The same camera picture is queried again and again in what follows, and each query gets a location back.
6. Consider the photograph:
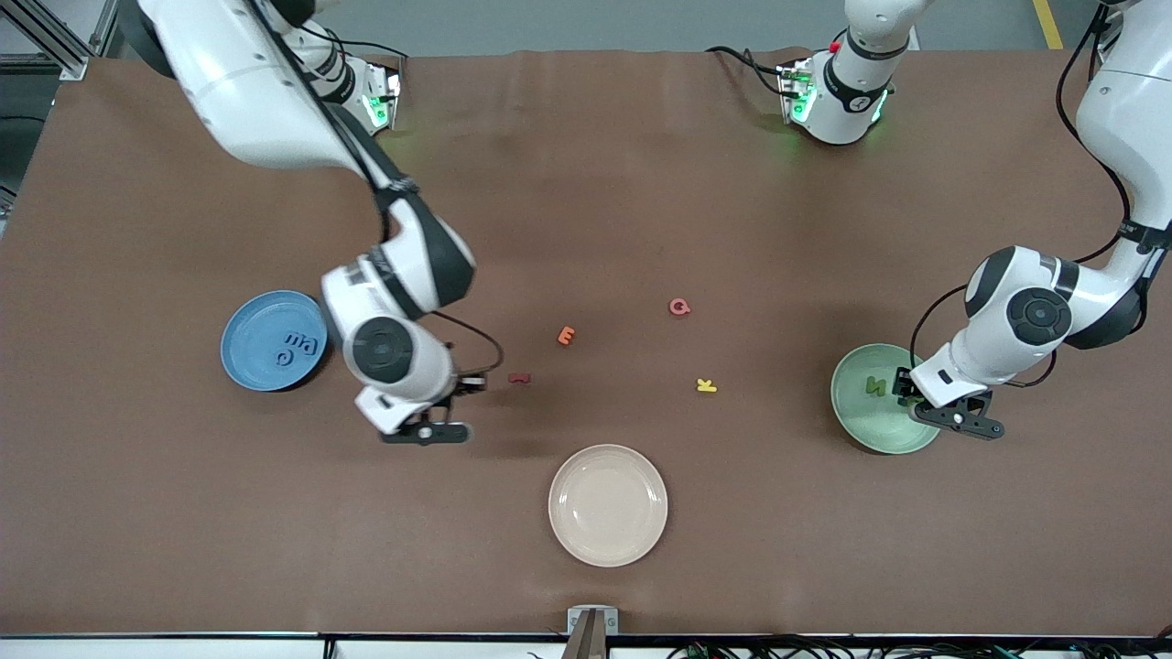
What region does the green plate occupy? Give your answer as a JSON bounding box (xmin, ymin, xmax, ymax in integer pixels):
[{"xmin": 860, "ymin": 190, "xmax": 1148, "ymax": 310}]
[{"xmin": 830, "ymin": 343, "xmax": 944, "ymax": 456}]

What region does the beige plate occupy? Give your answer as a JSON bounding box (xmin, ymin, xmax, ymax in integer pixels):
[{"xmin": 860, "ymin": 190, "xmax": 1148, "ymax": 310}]
[{"xmin": 548, "ymin": 444, "xmax": 669, "ymax": 568}]

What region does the blue plate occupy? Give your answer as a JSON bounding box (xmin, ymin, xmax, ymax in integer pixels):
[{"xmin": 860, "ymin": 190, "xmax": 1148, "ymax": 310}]
[{"xmin": 220, "ymin": 290, "xmax": 329, "ymax": 393}]

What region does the brown table cover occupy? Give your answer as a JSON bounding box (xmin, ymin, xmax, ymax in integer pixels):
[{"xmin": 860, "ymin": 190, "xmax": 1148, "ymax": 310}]
[{"xmin": 0, "ymin": 46, "xmax": 1172, "ymax": 637}]

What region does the yellow floor tape strip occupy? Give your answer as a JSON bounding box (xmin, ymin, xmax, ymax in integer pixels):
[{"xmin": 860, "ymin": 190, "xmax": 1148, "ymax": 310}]
[{"xmin": 1033, "ymin": 0, "xmax": 1069, "ymax": 51}]

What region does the grey metal camera bracket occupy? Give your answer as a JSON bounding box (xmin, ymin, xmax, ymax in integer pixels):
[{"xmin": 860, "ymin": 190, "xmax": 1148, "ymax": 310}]
[{"xmin": 566, "ymin": 606, "xmax": 619, "ymax": 659}]

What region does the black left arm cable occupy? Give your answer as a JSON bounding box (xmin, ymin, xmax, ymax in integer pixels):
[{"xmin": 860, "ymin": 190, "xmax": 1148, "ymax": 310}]
[{"xmin": 909, "ymin": 0, "xmax": 1155, "ymax": 390}]

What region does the black base power cable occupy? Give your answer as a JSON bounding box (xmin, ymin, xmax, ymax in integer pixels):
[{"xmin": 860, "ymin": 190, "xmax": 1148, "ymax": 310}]
[{"xmin": 705, "ymin": 44, "xmax": 790, "ymax": 97}]

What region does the white table frame rail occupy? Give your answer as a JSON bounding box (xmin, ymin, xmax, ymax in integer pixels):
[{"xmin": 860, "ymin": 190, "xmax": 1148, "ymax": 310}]
[{"xmin": 0, "ymin": 633, "xmax": 1172, "ymax": 659}]

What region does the aluminium frame profile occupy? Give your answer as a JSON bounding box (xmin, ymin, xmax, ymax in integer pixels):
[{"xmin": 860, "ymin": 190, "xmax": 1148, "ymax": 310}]
[{"xmin": 0, "ymin": 0, "xmax": 125, "ymax": 81}]

